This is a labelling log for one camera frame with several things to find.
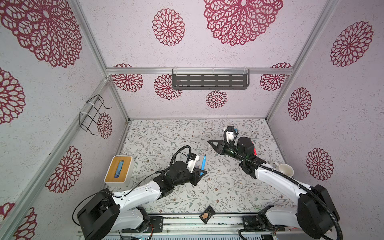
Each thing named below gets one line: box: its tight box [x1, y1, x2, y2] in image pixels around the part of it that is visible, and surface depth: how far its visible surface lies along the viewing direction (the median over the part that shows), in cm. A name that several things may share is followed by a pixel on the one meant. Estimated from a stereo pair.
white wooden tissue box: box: [104, 155, 135, 185], surface depth 89 cm
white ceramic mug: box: [273, 162, 295, 177], surface depth 88 cm
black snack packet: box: [198, 204, 216, 225], surface depth 76 cm
